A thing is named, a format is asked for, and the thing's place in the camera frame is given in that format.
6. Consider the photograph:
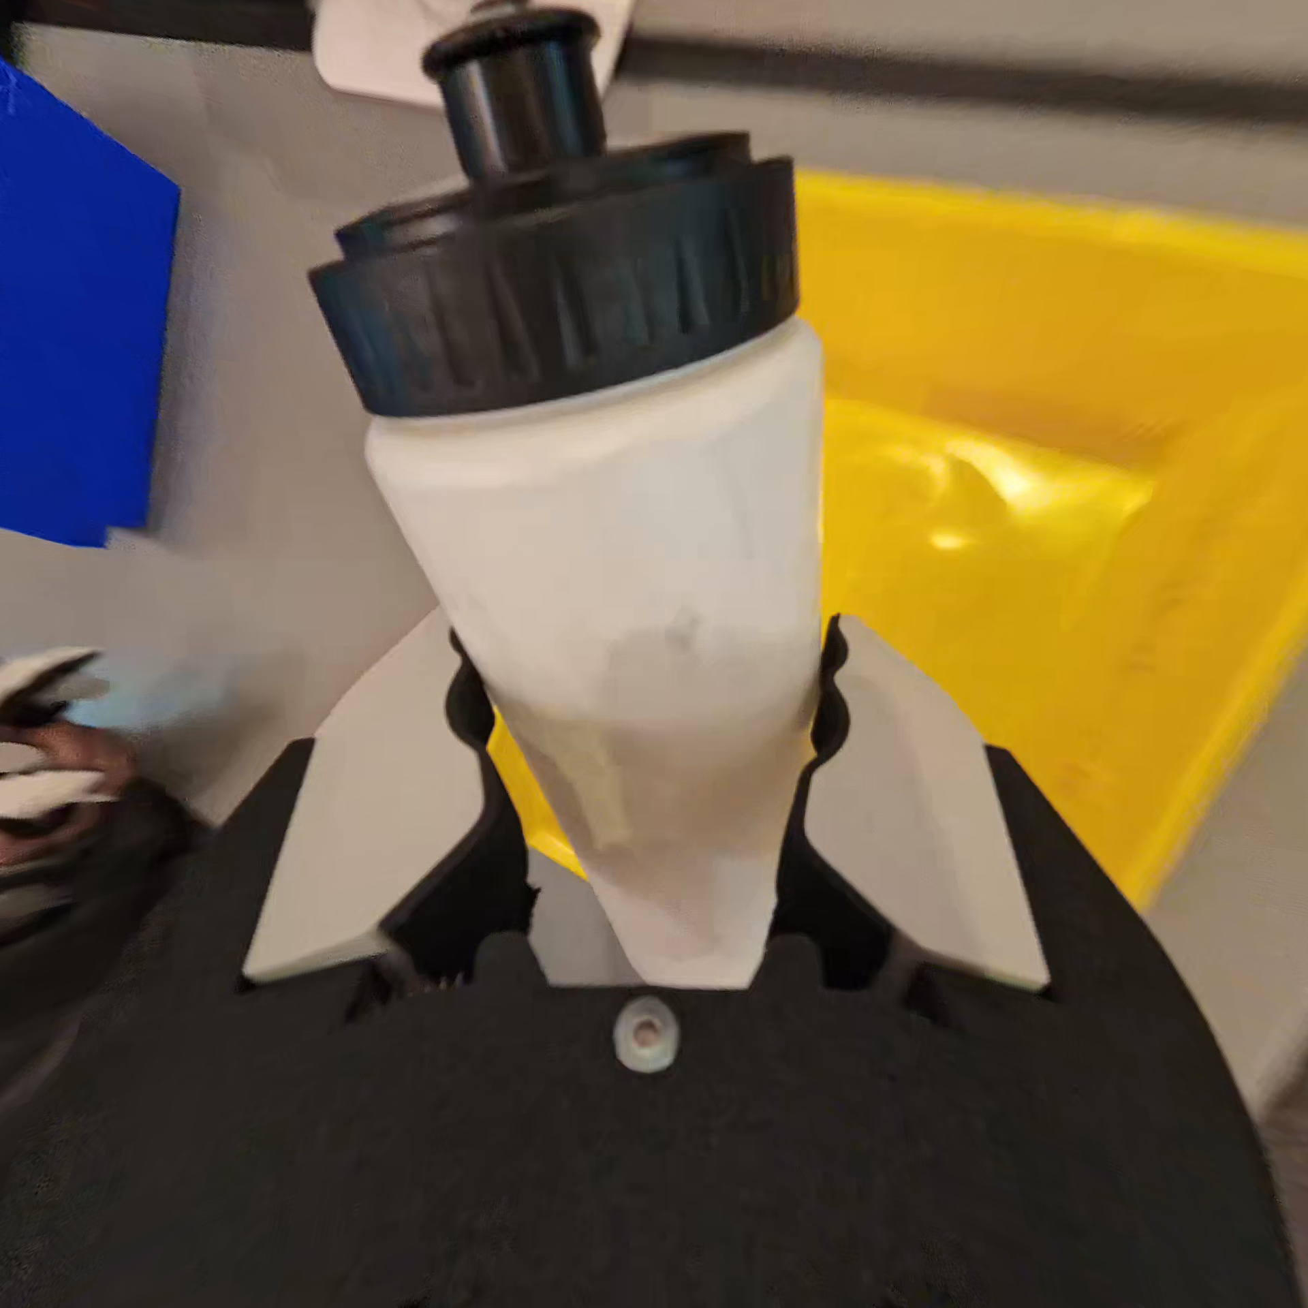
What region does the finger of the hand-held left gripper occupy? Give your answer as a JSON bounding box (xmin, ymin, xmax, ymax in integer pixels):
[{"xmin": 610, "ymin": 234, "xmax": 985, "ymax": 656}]
[
  {"xmin": 0, "ymin": 648, "xmax": 109, "ymax": 709},
  {"xmin": 0, "ymin": 742, "xmax": 115, "ymax": 821}
]

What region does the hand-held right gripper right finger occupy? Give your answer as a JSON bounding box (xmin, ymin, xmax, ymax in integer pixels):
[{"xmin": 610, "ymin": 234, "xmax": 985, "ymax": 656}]
[{"xmin": 771, "ymin": 614, "xmax": 1052, "ymax": 1002}]

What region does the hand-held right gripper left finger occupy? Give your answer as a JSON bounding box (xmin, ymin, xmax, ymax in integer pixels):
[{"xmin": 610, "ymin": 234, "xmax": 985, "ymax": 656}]
[{"xmin": 243, "ymin": 609, "xmax": 537, "ymax": 991}]

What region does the blue plastic bin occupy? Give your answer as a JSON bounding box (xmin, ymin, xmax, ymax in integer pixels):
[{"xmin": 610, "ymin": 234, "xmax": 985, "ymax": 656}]
[{"xmin": 0, "ymin": 61, "xmax": 183, "ymax": 549}]

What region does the yellow plastic bin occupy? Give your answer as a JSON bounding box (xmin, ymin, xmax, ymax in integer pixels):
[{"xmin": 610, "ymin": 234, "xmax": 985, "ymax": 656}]
[{"xmin": 489, "ymin": 169, "xmax": 1308, "ymax": 911}]

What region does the white plastic bottle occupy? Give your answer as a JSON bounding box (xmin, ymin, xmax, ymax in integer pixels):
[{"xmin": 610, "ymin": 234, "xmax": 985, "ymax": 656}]
[{"xmin": 364, "ymin": 317, "xmax": 827, "ymax": 991}]

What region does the instruction sheet on stand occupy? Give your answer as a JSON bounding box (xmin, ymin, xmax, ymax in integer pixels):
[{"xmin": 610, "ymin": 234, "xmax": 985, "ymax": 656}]
[{"xmin": 311, "ymin": 0, "xmax": 637, "ymax": 109}]

